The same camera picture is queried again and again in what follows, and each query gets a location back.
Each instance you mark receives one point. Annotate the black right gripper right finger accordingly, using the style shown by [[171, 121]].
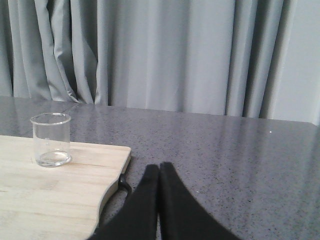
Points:
[[181, 216]]

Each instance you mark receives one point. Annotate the grey curtain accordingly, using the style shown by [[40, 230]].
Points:
[[242, 58]]

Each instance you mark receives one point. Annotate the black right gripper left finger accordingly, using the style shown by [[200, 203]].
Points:
[[137, 219]]

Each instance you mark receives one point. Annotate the small glass beaker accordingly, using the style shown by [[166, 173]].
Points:
[[51, 139]]

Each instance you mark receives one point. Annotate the wooden cutting board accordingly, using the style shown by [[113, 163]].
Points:
[[56, 203]]

